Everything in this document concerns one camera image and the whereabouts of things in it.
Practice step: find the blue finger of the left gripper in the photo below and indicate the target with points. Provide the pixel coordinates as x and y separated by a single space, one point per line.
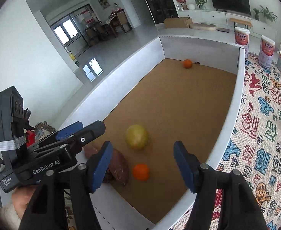
61 134
82 137

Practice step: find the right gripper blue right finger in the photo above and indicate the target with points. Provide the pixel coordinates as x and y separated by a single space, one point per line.
239 208

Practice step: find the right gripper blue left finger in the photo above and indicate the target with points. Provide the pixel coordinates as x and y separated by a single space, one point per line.
46 209

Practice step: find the sweet potato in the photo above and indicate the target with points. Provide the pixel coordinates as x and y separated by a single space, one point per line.
118 169

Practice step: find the green round fruit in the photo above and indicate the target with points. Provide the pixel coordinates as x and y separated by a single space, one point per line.
136 137

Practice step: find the small orange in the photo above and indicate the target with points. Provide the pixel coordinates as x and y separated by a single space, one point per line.
141 172

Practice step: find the dark orange front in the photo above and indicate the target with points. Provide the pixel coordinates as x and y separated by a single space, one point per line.
187 64

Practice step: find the left hand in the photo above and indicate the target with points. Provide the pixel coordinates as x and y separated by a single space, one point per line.
21 198

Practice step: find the patterned woven tablecloth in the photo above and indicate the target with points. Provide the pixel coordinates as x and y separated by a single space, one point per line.
254 146

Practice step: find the dining table with chairs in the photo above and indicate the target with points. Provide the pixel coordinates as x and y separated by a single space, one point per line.
99 32

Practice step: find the white cardboard box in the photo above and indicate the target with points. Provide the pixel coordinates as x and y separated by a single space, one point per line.
198 106

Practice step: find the brown cardboard box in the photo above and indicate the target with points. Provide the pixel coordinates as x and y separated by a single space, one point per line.
182 22

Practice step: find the right pink white can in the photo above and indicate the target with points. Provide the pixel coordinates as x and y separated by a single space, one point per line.
266 52

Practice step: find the pink white can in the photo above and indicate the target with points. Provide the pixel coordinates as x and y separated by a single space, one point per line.
242 37
266 52

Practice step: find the left pink white can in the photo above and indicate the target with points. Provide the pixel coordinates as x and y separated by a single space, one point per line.
242 37

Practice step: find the red flower vase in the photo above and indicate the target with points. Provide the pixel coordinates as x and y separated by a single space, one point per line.
182 4

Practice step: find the small wooden side table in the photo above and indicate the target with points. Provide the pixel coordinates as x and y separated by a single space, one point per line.
247 24

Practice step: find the white tv cabinet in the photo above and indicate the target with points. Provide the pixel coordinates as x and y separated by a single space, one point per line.
221 20

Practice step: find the potted plant left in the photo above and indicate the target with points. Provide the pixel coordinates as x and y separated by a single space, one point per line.
201 4

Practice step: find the potted plant by television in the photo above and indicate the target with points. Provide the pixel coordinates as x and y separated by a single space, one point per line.
270 16

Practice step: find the black television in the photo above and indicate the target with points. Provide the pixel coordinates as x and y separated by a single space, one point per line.
240 6

